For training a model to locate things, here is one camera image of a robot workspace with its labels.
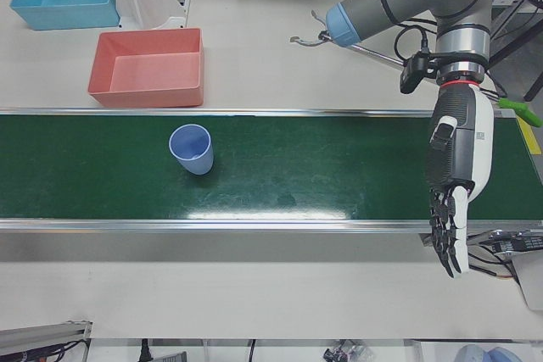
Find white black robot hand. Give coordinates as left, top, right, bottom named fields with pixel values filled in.
left=425, top=81, right=496, bottom=281

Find light blue plastic cup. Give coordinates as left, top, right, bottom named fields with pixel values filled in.
left=168, top=123, right=213, bottom=176

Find pink plastic box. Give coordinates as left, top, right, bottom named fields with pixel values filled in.
left=87, top=27, right=205, bottom=109

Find black labelled module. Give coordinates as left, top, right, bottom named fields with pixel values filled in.
left=466, top=228, right=543, bottom=255

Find grey metal housing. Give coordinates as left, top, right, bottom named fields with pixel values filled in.
left=511, top=247, right=543, bottom=312

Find clear bag of screws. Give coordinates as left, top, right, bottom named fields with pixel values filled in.
left=323, top=339, right=375, bottom=362

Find green conveyor belt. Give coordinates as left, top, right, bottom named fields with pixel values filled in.
left=0, top=107, right=543, bottom=264

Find metal reacher grabber green handle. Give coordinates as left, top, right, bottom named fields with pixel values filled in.
left=290, top=8, right=543, bottom=128

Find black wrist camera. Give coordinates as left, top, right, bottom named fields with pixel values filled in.
left=400, top=51, right=442, bottom=95

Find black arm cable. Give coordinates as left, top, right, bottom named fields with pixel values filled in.
left=393, top=24, right=438, bottom=62

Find aluminium frame bar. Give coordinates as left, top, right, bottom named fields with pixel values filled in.
left=0, top=318, right=94, bottom=362

